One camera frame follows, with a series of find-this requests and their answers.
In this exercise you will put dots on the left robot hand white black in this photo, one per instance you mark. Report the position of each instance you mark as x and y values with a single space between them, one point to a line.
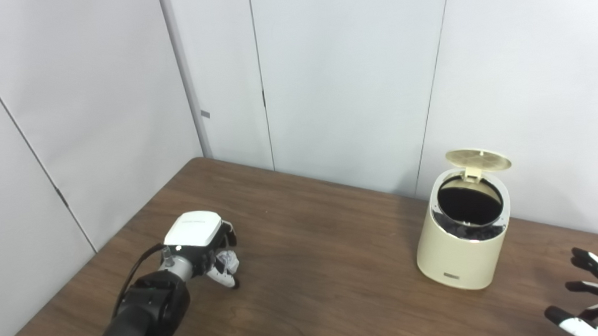
193 229

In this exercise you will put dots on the white paper ball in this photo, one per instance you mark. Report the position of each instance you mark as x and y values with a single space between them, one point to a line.
228 261

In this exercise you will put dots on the cream round bin lid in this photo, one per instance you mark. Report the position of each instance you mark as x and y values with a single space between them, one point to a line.
478 159

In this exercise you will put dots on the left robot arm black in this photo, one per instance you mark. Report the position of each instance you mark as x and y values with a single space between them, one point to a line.
144 316

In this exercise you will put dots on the cream-colored bin body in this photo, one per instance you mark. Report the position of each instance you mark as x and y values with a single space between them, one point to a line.
459 257

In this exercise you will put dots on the black bin liner bag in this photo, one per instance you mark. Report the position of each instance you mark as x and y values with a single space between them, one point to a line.
469 206

